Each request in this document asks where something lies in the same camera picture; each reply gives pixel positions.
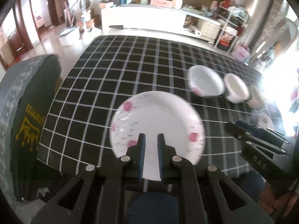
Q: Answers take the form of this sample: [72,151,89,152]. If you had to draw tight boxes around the small white bowl dark rim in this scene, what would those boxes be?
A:
[247,86,265,110]

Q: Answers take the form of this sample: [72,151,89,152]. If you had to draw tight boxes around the pink flat box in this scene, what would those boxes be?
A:
[150,0,175,8]

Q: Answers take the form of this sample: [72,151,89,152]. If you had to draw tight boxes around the white standing fan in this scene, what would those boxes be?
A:
[79,0,94,32]

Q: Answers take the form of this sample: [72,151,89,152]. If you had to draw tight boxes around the large white bowl pink flowers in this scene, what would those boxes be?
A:
[187,65,225,97]

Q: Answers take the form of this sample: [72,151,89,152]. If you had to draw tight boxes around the plain white bowl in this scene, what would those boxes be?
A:
[223,73,250,104]

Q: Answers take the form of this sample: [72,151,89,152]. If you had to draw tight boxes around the person's right leg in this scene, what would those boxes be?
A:
[235,171,266,207]

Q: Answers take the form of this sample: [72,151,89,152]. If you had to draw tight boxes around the grey green chair cover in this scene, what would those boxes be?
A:
[0,54,62,202]

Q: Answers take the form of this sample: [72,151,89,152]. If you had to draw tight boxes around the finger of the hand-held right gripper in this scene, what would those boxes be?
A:
[235,120,290,144]
[225,122,289,155]

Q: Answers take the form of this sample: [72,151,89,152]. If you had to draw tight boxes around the white plate pink flowers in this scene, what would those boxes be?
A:
[109,91,206,181]

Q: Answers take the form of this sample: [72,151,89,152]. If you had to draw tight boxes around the white metal shelf rack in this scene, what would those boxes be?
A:
[214,5,249,53]

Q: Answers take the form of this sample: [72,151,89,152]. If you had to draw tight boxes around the person's right hand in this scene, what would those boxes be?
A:
[270,188,299,218]

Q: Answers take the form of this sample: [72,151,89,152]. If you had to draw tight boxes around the beige woven basket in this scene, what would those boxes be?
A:
[197,19,222,43]

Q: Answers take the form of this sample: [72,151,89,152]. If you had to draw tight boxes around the black white checked tablecloth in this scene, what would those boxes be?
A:
[38,35,289,187]

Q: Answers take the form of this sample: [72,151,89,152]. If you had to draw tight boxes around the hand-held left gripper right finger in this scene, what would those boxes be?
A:
[157,133,275,224]

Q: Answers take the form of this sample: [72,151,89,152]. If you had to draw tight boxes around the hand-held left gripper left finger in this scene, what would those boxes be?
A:
[29,133,146,224]

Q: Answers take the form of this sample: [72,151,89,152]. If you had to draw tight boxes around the white storage bin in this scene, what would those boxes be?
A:
[57,27,81,46]

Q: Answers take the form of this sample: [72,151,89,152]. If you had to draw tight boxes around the long white cabinet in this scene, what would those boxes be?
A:
[100,5,222,43]

